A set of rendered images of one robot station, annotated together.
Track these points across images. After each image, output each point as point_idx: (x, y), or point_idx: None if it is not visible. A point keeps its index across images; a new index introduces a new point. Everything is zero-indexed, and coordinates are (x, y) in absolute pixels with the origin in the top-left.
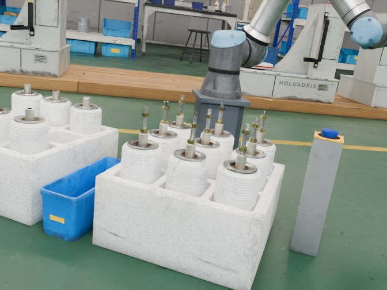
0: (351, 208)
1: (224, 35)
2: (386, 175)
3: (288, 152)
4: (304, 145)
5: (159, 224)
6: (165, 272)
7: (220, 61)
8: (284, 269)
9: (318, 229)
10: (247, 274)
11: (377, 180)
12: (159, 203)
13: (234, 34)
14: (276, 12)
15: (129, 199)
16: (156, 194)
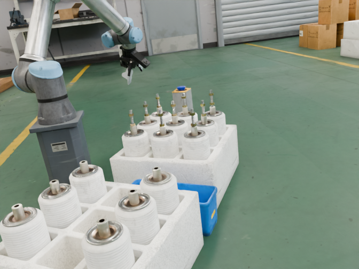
0: None
1: (55, 66)
2: (84, 128)
3: (31, 155)
4: (14, 150)
5: (225, 162)
6: (233, 183)
7: (61, 88)
8: None
9: None
10: (237, 153)
11: (93, 131)
12: (224, 151)
13: (58, 63)
14: (49, 38)
15: (219, 161)
16: (223, 147)
